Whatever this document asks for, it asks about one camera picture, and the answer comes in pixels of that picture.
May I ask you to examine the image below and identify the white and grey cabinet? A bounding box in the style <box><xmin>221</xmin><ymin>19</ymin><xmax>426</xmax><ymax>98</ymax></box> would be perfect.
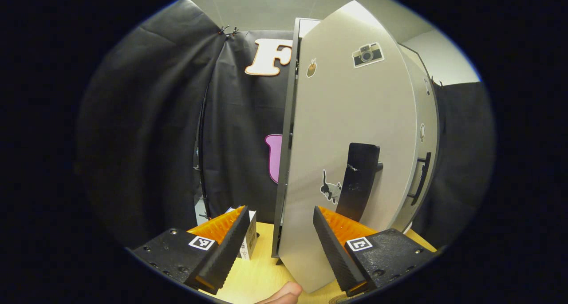
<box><xmin>271</xmin><ymin>17</ymin><xmax>323</xmax><ymax>265</ymax></box>

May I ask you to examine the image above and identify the white cabinet door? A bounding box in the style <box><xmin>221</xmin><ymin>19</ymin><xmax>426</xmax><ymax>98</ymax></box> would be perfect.
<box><xmin>277</xmin><ymin>0</ymin><xmax>418</xmax><ymax>294</ymax></box>
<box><xmin>397</xmin><ymin>44</ymin><xmax>441</xmax><ymax>233</ymax></box>

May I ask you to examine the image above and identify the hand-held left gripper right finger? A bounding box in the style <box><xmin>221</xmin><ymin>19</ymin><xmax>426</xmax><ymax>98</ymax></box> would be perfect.
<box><xmin>313</xmin><ymin>205</ymin><xmax>440</xmax><ymax>297</ymax></box>

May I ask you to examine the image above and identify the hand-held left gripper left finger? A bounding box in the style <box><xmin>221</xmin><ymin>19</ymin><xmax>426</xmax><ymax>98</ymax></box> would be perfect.
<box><xmin>129</xmin><ymin>205</ymin><xmax>251</xmax><ymax>296</ymax></box>

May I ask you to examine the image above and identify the black door handle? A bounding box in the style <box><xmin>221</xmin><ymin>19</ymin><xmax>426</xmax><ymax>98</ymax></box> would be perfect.
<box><xmin>336</xmin><ymin>142</ymin><xmax>384</xmax><ymax>223</ymax></box>
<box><xmin>407</xmin><ymin>152</ymin><xmax>432</xmax><ymax>206</ymax></box>

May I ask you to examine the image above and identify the black right door handle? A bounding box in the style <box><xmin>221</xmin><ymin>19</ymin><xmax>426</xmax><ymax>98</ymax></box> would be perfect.
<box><xmin>407</xmin><ymin>152</ymin><xmax>432</xmax><ymax>206</ymax></box>

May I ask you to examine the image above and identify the black left door handle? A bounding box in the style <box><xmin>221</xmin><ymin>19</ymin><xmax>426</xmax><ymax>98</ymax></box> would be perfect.
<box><xmin>336</xmin><ymin>142</ymin><xmax>384</xmax><ymax>223</ymax></box>

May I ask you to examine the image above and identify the small white carton box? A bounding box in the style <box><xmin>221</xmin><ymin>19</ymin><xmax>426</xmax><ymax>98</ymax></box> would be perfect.
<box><xmin>225</xmin><ymin>208</ymin><xmax>258</xmax><ymax>261</ymax></box>

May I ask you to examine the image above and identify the black backdrop cloth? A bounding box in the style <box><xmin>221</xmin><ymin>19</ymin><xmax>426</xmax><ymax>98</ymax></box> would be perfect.
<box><xmin>78</xmin><ymin>0</ymin><xmax>496</xmax><ymax>248</ymax></box>

